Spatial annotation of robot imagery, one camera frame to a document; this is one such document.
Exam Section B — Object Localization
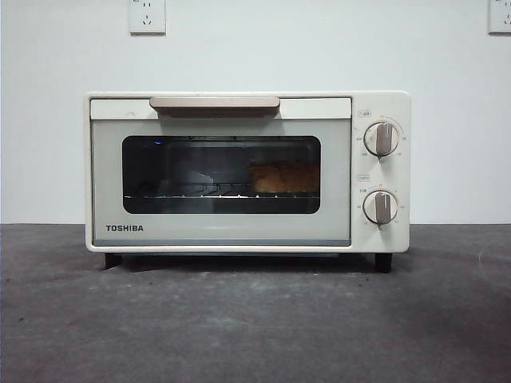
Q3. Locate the oven door with beige handle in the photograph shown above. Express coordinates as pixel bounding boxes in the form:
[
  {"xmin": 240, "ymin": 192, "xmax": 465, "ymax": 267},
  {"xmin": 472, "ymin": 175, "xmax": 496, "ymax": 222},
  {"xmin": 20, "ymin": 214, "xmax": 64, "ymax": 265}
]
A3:
[{"xmin": 89, "ymin": 97, "xmax": 353, "ymax": 247}]

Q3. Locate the orange-brown bread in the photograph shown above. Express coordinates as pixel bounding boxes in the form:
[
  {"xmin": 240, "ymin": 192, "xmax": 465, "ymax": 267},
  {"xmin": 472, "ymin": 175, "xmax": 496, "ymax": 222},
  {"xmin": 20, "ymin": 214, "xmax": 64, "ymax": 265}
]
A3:
[{"xmin": 249, "ymin": 160, "xmax": 320, "ymax": 195}]

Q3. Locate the white Toshiba toaster oven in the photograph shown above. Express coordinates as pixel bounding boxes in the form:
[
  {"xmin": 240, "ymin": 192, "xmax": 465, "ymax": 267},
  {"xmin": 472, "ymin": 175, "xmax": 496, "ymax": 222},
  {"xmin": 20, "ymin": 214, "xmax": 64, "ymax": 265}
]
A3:
[{"xmin": 82, "ymin": 90, "xmax": 412, "ymax": 274}]

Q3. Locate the metal wire oven rack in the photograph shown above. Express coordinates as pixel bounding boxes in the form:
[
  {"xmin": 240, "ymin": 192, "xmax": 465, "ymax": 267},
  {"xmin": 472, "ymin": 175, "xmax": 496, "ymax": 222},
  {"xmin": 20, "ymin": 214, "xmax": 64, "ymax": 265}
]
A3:
[{"xmin": 122, "ymin": 193, "xmax": 320, "ymax": 199}]

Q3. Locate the white wall socket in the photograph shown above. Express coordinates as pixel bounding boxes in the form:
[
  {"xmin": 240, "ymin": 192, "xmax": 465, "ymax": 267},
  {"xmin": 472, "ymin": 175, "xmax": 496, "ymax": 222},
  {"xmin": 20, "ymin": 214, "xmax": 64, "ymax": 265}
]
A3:
[
  {"xmin": 128, "ymin": 0, "xmax": 166, "ymax": 34},
  {"xmin": 487, "ymin": 0, "xmax": 511, "ymax": 35}
]

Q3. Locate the temperature knob with beige grip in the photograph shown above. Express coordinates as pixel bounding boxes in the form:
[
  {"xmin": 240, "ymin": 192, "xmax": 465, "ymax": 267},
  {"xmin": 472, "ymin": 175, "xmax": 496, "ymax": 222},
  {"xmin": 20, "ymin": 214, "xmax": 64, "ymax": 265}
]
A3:
[{"xmin": 363, "ymin": 121, "xmax": 402, "ymax": 157}]

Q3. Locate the timer knob with beige grip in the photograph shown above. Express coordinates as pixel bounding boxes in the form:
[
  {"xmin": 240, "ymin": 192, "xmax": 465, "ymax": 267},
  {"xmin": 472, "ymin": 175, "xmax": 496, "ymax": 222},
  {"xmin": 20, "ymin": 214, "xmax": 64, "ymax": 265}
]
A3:
[{"xmin": 362, "ymin": 190, "xmax": 399, "ymax": 225}]

